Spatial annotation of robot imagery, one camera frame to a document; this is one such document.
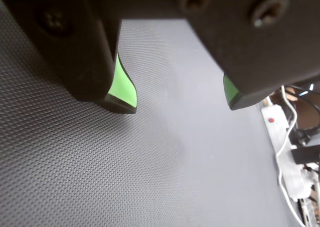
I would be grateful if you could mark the grey textured table mat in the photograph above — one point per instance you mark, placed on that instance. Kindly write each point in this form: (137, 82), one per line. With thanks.
(150, 162)

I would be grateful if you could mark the white power strip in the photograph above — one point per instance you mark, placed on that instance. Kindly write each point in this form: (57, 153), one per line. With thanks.
(277, 132)

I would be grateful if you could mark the black power plug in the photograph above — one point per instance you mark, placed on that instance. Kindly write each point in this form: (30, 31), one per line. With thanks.
(305, 153)

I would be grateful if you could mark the brown cardboard piece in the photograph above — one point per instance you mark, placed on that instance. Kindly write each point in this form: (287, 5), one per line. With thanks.
(303, 118)

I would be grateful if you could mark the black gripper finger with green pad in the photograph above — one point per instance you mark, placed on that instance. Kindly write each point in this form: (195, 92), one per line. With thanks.
(262, 49)
(75, 49)

